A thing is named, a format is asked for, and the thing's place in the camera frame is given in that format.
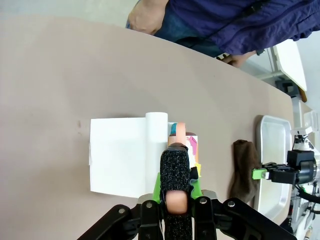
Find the white table with frame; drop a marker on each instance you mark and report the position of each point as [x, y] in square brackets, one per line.
[290, 60]

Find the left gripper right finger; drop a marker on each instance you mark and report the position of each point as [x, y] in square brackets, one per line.
[215, 217]

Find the person in purple jacket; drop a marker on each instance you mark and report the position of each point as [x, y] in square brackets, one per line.
[225, 17]

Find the blue paper scrap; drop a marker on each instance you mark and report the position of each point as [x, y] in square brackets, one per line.
[173, 128]

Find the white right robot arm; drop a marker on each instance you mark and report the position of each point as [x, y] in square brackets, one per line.
[301, 143]

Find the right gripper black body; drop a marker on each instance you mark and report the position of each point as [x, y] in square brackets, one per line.
[303, 165]

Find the person right hand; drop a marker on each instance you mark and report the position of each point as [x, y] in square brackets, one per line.
[147, 17]

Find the person left forearm purple sleeve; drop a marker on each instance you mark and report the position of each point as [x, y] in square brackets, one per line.
[262, 37]

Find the pink paper scrap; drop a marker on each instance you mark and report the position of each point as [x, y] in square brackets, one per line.
[193, 143]

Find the brown cloth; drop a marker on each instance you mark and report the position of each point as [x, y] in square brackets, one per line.
[243, 165]

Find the black machine block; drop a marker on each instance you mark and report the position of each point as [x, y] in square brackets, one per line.
[287, 87]

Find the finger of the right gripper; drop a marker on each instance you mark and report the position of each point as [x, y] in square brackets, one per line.
[280, 176]
[275, 166]

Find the silver metal tray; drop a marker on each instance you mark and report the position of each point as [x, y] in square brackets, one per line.
[275, 132]

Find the yellow paper scrap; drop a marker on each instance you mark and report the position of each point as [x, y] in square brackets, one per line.
[198, 168]

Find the white folded roller stand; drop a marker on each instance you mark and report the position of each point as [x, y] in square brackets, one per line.
[117, 155]

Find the person left hand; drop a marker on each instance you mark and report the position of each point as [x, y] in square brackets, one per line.
[240, 60]

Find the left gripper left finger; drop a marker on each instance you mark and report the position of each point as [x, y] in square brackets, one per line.
[145, 220]

